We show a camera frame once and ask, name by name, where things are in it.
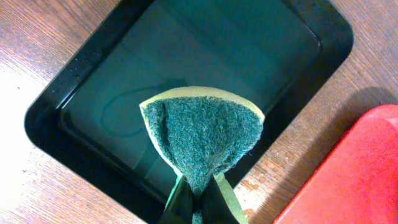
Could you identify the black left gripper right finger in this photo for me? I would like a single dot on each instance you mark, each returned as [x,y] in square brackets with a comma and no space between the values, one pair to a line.
[214,208]

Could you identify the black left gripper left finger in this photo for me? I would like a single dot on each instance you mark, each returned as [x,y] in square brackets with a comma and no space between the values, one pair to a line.
[179,209]

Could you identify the green yellow scrub sponge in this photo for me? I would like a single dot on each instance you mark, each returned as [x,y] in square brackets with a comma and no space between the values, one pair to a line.
[201,133]

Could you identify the red plastic tray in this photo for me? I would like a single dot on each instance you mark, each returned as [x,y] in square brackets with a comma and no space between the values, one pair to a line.
[357,182]

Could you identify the black plastic tray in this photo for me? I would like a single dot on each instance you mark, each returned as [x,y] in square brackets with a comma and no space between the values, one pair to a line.
[276,54]

